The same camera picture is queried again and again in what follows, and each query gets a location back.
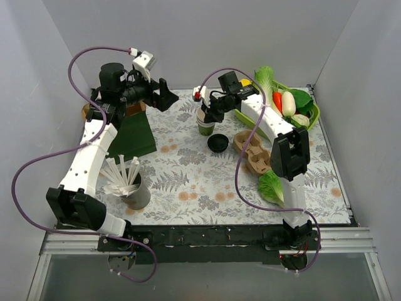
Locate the tall green napa cabbage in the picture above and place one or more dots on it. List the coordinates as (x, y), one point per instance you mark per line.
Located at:
(264, 76)

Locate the green paper coffee cup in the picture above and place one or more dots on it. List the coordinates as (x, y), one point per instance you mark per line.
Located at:
(205, 129)

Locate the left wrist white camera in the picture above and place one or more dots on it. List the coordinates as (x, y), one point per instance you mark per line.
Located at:
(143, 63)

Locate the dark green leafy vegetable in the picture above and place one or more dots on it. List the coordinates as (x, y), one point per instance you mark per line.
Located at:
(303, 101)

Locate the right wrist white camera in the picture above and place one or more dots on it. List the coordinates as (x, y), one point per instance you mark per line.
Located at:
(200, 94)

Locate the wrist white camera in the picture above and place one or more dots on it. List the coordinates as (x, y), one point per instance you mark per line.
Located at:
(200, 94)
(143, 63)

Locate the floral patterned table mat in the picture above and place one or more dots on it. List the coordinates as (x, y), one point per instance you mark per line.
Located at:
(189, 184)

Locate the green plastic vegetable basket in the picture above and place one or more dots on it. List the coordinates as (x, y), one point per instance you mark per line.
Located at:
(270, 123)

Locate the aluminium frame rail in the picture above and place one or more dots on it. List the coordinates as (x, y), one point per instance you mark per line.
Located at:
(333, 240)

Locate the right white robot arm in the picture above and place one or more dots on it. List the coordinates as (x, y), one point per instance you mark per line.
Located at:
(290, 154)

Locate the white radish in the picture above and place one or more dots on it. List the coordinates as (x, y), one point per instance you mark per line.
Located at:
(288, 104)

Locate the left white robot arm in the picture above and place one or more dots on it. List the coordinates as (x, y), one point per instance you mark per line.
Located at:
(74, 202)

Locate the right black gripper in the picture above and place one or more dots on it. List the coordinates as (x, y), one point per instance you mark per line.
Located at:
(208, 110)

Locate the green lettuce on mat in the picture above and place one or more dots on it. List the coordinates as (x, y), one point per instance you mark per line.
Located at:
(270, 188)

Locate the grey straw holder cup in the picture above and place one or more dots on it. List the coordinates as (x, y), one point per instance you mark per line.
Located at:
(139, 198)

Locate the green brown paper bag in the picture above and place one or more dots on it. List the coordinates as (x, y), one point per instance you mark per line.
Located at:
(126, 131)

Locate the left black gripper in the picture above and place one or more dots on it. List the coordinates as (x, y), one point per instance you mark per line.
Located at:
(155, 94)

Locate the small white bok choy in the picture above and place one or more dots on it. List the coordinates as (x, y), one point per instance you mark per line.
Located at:
(299, 120)

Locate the red orange pepper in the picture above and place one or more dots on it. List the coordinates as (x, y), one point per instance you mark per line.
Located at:
(277, 99)

